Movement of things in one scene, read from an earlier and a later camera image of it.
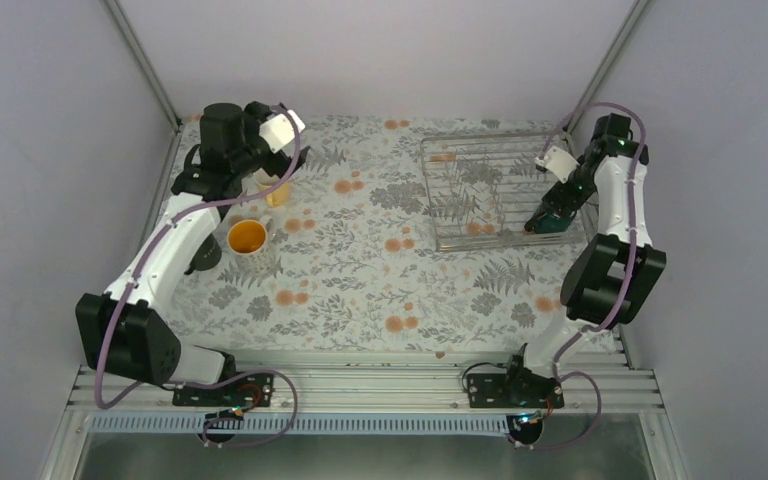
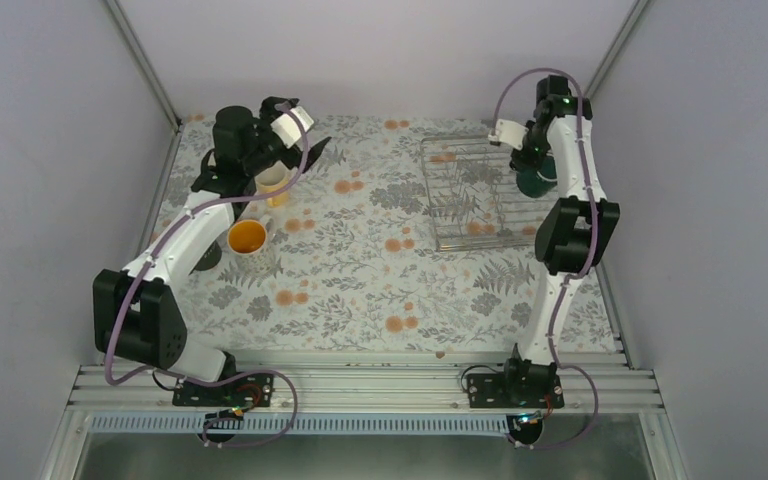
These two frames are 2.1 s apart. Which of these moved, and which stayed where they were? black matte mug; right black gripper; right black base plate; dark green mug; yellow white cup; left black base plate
Moved: right black gripper; dark green mug
Stayed: black matte mug; right black base plate; yellow white cup; left black base plate
